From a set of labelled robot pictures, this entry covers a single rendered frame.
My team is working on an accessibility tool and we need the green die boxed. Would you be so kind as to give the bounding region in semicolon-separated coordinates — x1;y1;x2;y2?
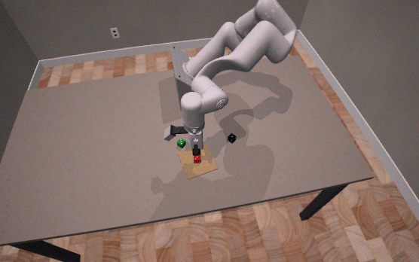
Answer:
177;139;186;148

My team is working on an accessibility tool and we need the red die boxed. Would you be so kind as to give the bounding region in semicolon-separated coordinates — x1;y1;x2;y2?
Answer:
194;155;201;163

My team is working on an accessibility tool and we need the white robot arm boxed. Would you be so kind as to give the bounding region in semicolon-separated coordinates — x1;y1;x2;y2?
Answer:
164;0;297;141

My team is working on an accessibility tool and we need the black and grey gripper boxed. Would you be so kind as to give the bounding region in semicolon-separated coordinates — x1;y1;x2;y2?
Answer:
185;129;203;156

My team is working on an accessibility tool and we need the black die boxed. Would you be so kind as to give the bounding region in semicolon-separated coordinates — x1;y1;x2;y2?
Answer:
228;133;236;143

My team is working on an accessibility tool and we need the tan flat mat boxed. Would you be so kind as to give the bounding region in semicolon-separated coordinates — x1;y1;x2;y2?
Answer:
178;144;218;179

